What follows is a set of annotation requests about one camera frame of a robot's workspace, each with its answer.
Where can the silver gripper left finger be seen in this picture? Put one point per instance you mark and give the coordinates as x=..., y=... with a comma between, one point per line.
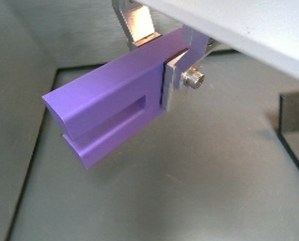
x=135, y=19

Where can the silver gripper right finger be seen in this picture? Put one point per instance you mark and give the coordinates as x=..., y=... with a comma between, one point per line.
x=182, y=74

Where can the purple double-square block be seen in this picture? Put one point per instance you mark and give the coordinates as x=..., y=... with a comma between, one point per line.
x=103, y=107

